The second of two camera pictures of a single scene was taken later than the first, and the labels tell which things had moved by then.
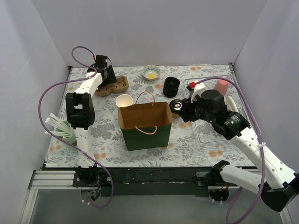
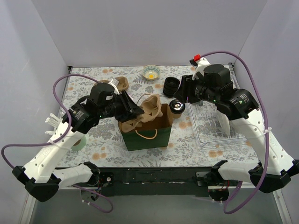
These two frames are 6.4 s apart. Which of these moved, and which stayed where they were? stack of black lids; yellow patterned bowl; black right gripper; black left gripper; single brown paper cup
Moved: black right gripper; black left gripper
Stayed: single brown paper cup; stack of black lids; yellow patterned bowl
